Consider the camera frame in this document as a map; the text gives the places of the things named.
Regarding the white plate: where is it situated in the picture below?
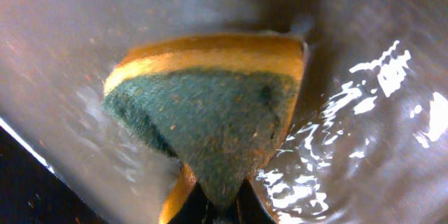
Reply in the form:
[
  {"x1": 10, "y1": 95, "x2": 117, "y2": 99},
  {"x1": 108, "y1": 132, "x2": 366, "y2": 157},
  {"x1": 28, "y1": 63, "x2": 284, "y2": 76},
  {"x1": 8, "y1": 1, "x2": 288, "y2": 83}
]
[{"x1": 1, "y1": 0, "x2": 447, "y2": 223}]

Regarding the yellow green sponge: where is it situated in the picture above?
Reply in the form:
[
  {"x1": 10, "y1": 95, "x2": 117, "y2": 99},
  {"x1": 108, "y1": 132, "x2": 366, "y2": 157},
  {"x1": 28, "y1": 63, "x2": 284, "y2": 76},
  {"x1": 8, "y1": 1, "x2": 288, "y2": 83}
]
[{"x1": 103, "y1": 33, "x2": 307, "y2": 223}]

